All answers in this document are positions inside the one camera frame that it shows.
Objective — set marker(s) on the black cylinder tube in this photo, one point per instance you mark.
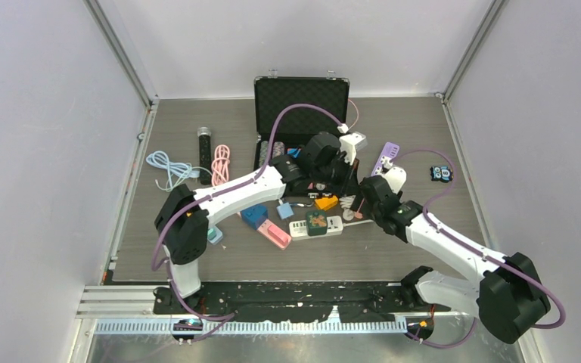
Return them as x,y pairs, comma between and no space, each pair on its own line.
204,145

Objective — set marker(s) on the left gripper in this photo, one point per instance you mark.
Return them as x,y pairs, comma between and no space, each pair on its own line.
349,185

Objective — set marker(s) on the orange yellow toy block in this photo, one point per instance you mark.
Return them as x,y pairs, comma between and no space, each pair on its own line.
326,203

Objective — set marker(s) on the light blue power strip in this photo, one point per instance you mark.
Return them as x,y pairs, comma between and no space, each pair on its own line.
214,235

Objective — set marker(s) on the purple power strip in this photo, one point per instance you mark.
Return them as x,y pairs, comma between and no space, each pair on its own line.
388,153

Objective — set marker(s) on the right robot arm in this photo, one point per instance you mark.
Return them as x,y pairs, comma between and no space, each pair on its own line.
503,292

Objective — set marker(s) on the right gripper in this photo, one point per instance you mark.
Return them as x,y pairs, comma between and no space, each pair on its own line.
399,195

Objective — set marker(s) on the dark green cube adapter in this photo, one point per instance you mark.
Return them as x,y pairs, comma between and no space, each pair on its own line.
316,222

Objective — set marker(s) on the light blue usb charger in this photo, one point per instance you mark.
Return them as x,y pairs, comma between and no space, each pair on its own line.
284,210

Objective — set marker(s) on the white power strip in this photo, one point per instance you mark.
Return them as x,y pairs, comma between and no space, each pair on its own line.
297,229

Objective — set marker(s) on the blue cube socket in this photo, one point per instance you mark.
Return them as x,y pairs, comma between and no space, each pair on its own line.
254,216

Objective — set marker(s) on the black poker chip case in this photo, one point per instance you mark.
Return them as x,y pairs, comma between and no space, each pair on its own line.
301,112

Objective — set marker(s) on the blue owl toy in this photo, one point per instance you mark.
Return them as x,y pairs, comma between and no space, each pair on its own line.
444,174

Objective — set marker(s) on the pink square adapter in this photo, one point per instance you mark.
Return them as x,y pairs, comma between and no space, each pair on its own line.
278,233

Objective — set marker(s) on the salmon pink plug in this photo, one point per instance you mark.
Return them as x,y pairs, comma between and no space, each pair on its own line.
348,215

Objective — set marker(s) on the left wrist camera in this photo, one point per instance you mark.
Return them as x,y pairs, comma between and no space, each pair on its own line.
350,143

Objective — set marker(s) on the pink power strip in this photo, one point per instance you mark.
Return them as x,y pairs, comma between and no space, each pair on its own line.
263,230

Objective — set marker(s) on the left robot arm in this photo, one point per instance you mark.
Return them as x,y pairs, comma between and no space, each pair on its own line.
186,216

